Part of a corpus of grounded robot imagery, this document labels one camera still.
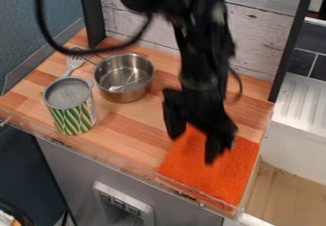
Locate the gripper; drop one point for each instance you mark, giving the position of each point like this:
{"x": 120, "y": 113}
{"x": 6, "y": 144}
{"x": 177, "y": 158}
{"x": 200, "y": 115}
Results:
{"x": 204, "y": 106}

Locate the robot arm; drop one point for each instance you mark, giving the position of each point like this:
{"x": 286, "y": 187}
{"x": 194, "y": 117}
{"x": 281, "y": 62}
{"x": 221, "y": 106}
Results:
{"x": 204, "y": 42}

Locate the orange cloth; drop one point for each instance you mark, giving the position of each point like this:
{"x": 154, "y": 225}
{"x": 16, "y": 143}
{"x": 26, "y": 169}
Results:
{"x": 212, "y": 175}

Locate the silver pot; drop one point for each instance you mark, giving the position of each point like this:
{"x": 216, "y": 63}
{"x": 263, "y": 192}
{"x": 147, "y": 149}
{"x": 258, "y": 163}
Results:
{"x": 124, "y": 77}

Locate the green patterned can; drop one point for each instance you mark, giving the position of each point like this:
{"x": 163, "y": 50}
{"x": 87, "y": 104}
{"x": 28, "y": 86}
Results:
{"x": 71, "y": 107}

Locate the silver fork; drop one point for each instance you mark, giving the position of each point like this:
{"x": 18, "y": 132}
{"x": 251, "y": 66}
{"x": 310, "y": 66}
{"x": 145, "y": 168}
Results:
{"x": 73, "y": 64}

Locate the black post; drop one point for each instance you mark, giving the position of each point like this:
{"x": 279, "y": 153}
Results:
{"x": 293, "y": 42}
{"x": 92, "y": 13}

